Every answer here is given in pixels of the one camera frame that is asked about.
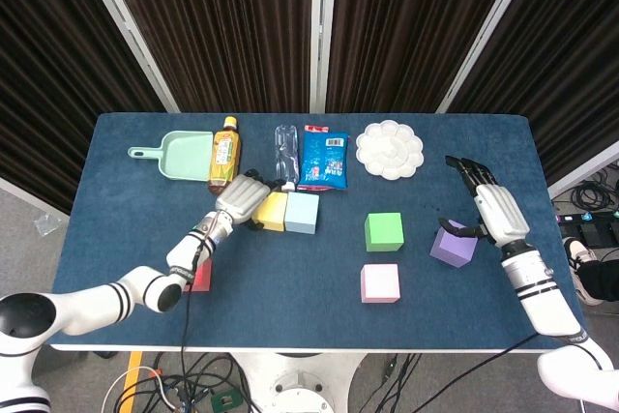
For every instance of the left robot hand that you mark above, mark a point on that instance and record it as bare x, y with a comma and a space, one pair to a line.
242, 200

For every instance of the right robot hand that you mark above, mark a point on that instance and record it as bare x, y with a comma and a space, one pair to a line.
503, 215

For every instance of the yellow foam cube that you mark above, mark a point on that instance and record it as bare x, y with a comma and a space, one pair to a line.
273, 212

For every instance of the light blue foam cube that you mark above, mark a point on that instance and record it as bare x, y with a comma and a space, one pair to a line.
302, 212

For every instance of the red foam cube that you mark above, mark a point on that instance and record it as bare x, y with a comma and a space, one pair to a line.
203, 278

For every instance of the green foam cube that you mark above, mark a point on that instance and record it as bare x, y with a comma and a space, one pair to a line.
384, 231

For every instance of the pink foam cube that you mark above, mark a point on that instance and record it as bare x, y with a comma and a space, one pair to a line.
380, 282

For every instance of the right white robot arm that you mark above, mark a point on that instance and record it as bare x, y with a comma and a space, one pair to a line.
551, 306

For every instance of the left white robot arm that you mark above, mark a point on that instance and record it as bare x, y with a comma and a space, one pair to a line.
87, 306

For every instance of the purple foam cube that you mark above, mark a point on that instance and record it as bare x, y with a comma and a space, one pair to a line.
452, 251

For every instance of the amber tea bottle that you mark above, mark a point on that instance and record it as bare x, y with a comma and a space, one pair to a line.
225, 152

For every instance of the clear empty plastic bottle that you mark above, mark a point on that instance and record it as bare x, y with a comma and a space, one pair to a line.
286, 152

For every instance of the mint green dustpan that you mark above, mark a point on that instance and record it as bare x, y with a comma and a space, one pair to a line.
184, 156

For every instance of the black power strip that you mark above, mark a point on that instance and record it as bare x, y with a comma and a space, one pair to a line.
587, 218

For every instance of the white sneaker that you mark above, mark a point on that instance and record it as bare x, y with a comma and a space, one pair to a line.
578, 258

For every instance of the blue snack bag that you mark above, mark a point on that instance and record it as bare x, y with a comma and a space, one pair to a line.
324, 156

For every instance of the blue felt table cover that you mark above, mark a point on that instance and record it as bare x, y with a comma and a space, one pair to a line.
290, 297

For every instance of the black trouser leg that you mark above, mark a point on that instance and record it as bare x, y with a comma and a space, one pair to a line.
602, 282

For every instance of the white flower paint palette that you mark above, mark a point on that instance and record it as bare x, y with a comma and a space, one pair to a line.
389, 149

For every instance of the clear plastic bag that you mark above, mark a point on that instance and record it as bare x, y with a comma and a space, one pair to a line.
47, 224

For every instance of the green circuit board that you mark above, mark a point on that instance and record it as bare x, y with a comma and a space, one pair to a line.
225, 400

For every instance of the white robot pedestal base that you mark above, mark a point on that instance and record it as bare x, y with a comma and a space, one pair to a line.
300, 384

